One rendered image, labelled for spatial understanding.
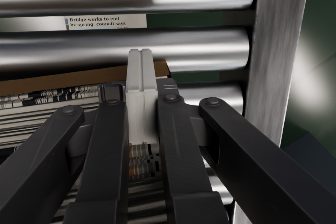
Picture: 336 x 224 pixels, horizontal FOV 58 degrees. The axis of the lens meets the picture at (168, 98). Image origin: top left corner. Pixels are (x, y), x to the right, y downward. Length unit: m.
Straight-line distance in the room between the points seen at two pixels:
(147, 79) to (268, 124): 0.24
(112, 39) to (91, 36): 0.02
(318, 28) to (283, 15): 0.98
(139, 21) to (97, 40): 0.80
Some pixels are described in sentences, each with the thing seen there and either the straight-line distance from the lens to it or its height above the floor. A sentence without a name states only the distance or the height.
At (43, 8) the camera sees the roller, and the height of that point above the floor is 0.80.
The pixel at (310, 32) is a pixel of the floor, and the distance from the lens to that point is 1.30.
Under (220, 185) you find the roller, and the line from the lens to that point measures 0.42.
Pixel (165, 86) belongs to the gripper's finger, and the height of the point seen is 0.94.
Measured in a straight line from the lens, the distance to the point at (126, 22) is 1.11.
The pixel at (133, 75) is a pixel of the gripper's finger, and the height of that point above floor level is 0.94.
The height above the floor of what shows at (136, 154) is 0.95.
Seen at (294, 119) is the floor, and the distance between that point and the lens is 1.43.
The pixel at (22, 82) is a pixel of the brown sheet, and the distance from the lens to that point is 0.32.
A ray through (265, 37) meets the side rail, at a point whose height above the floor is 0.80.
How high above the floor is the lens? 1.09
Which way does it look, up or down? 64 degrees down
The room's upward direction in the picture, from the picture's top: 168 degrees clockwise
